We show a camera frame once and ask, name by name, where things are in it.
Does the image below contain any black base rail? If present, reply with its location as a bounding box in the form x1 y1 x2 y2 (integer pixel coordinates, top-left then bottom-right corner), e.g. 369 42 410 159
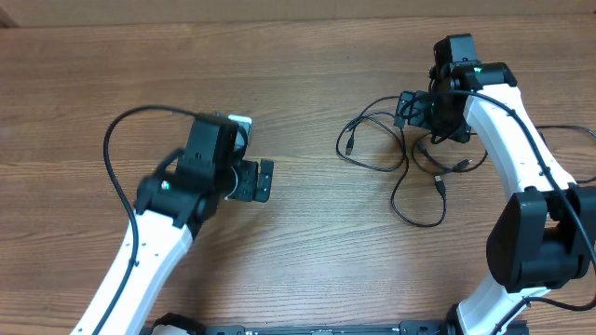
139 312 530 335

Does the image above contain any black thick USB cable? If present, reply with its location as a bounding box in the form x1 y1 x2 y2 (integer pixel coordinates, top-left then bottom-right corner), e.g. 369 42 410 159
334 95 448 229

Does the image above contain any black thin cable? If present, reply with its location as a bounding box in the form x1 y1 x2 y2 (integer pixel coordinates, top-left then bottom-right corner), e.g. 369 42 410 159
411 124 596 185

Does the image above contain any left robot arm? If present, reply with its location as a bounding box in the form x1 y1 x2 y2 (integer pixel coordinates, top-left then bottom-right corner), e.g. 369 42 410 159
73 114 274 334

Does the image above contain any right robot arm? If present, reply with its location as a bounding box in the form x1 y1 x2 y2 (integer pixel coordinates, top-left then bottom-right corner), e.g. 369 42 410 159
395 34 595 334

